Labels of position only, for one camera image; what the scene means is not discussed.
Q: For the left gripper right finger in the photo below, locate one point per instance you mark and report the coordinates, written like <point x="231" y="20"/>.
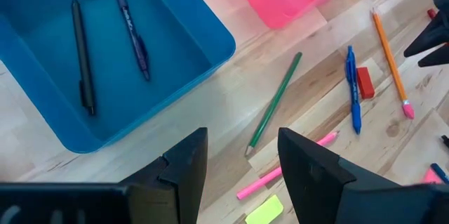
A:
<point x="322" y="196"/>

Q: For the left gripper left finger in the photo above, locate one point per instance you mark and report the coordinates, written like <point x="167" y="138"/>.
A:
<point x="168" y="196"/>

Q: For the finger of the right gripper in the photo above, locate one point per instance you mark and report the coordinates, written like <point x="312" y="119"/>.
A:
<point x="440" y="56"/>
<point x="440" y="31"/>

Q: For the red pencil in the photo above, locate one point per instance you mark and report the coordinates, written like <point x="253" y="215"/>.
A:
<point x="431" y="13"/>

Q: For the yellow pencil pink eraser cap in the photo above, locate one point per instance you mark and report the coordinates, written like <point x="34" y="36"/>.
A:
<point x="391" y="59"/>

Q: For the yellow eraser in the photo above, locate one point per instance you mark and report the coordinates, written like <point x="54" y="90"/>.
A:
<point x="264" y="211"/>

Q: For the red eraser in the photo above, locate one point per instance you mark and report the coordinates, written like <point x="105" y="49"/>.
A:
<point x="365" y="83"/>

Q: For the bright blue pen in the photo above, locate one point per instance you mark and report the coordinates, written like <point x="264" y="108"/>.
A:
<point x="353" y="90"/>

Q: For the green pencil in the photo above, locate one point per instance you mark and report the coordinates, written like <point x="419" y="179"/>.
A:
<point x="273" y="104"/>

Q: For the blue crayon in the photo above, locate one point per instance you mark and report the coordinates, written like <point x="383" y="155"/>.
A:
<point x="440" y="172"/>

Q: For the black pen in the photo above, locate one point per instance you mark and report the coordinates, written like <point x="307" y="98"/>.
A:
<point x="83" y="59"/>
<point x="446" y="141"/>

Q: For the dark purple pen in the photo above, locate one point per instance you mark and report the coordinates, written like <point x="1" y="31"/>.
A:
<point x="131" y="31"/>

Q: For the pink printed eraser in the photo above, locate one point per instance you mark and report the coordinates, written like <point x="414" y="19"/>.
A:
<point x="430" y="177"/>

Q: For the blue plastic bin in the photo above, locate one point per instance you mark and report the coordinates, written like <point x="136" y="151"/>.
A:
<point x="182" y="24"/>

